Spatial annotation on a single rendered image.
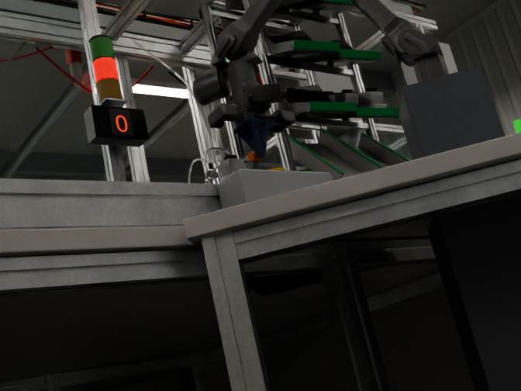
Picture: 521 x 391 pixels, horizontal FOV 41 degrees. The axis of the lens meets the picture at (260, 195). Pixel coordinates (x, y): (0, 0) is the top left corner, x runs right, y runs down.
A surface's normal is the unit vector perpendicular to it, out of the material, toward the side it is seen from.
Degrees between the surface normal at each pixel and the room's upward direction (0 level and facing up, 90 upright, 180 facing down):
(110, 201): 90
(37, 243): 90
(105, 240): 90
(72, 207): 90
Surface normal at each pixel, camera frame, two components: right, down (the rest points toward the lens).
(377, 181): -0.15, -0.26
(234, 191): -0.78, -0.01
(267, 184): 0.59, -0.36
